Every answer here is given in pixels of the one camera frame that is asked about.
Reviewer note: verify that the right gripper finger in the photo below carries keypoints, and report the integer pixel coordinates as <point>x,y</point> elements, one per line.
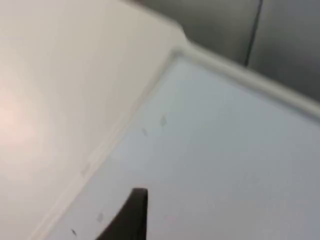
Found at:
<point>133,220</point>

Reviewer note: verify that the grey-framed whiteboard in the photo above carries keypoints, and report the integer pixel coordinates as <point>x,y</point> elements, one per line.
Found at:
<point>212,150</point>

